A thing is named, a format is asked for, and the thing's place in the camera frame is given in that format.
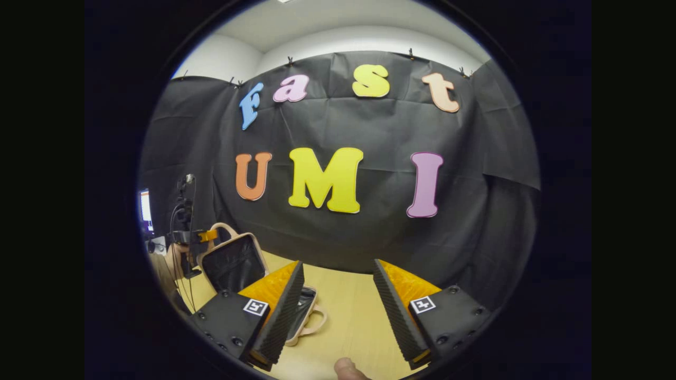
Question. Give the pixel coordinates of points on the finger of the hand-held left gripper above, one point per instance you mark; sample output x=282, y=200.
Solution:
x=208, y=235

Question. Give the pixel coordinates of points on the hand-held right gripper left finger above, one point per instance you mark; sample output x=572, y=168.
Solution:
x=282, y=314

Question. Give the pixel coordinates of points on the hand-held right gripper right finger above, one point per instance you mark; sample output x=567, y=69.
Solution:
x=396, y=311

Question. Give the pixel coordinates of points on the pink suitcase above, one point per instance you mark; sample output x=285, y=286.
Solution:
x=232, y=263

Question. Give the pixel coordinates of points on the computer monitor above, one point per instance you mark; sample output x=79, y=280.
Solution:
x=146, y=211

